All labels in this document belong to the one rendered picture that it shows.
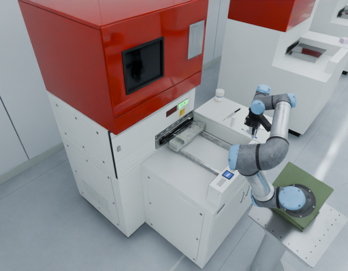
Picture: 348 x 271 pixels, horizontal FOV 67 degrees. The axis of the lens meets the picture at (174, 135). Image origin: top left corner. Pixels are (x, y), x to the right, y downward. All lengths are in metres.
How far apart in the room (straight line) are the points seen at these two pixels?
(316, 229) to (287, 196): 0.36
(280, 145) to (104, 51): 0.86
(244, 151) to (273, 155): 0.12
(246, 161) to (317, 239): 0.75
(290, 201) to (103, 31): 1.20
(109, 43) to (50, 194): 2.03
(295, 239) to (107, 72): 1.33
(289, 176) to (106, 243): 1.60
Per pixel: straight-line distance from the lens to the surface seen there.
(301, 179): 1.73
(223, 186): 1.60
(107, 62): 1.28
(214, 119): 2.08
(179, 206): 1.86
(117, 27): 1.28
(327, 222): 1.85
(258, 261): 2.24
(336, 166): 3.59
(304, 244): 1.70
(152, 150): 1.93
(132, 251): 2.44
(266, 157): 1.14
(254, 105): 1.45
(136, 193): 2.08
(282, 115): 1.33
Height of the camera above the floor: 2.17
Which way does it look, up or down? 40 degrees down
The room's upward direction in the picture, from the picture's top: 2 degrees clockwise
